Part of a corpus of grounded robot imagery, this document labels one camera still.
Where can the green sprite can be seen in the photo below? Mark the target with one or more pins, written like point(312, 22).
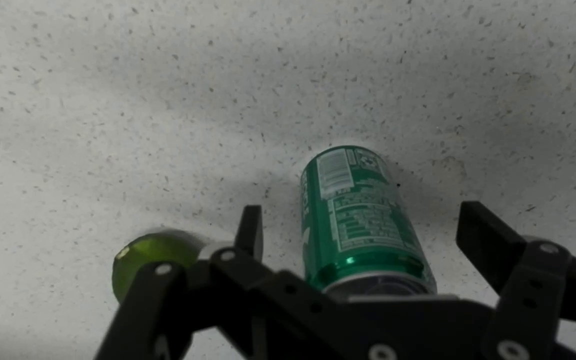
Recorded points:
point(360, 220)

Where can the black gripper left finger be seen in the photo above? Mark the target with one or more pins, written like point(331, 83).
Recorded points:
point(169, 313)

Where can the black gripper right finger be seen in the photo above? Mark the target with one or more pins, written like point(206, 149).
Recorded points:
point(529, 292)

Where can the green lime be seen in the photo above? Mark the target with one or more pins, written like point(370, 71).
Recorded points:
point(144, 252)

